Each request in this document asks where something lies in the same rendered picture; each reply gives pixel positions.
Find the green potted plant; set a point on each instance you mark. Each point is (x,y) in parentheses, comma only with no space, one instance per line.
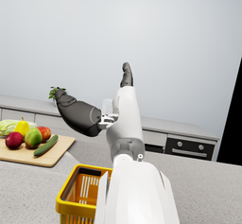
(55,92)

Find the black built-in oven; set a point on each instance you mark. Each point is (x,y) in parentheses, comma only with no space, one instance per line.
(189,148)

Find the yellow pear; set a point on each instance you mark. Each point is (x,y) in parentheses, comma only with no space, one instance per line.
(21,127)

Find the green cucumber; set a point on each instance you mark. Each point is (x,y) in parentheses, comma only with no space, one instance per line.
(46,145)

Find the yellow slatted basket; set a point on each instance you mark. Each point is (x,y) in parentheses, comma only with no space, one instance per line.
(82,193)

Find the dark red apple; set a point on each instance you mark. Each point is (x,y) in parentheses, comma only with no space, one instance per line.
(13,140)

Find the pale green cabbage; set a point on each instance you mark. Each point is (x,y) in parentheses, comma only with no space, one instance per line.
(8,126)

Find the green red mango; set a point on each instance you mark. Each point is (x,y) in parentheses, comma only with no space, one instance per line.
(33,137)

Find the grey kitchen cabinet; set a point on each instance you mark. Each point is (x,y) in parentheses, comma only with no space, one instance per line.
(47,117)

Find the wooden cutting board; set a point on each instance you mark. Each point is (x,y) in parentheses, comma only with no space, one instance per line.
(50,152)

